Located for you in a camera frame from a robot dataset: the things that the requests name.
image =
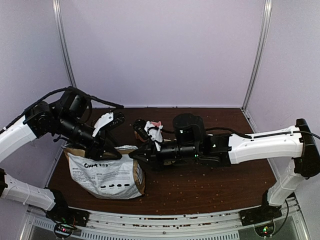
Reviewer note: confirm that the right aluminium frame post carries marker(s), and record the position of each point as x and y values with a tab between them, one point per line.
263	35

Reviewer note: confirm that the aluminium frame post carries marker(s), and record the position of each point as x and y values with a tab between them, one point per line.
63	42
263	35

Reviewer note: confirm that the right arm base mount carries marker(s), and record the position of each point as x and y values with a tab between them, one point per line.
259	214

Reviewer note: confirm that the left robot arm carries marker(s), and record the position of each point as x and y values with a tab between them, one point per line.
58	113

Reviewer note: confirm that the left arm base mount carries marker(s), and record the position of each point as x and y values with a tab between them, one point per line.
70	216

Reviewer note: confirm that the left aluminium frame post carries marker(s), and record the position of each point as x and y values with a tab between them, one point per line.
63	42

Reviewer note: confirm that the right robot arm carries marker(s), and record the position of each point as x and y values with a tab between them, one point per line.
228	147

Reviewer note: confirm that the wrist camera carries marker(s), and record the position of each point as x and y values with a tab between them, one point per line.
159	140
108	121

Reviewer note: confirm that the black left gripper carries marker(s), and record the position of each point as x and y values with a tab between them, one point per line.
97	147

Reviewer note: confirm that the dog food bag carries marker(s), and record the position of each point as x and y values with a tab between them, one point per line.
120	179

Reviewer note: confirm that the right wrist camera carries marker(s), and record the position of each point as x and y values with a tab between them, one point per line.
159	140

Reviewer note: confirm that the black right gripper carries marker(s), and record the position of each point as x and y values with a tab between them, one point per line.
150	157

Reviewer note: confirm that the pink pet bowl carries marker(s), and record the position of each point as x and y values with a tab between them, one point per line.
145	129

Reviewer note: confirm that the front aluminium rail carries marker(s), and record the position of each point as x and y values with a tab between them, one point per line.
223	225

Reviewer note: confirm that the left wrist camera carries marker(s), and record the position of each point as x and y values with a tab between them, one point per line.
108	121

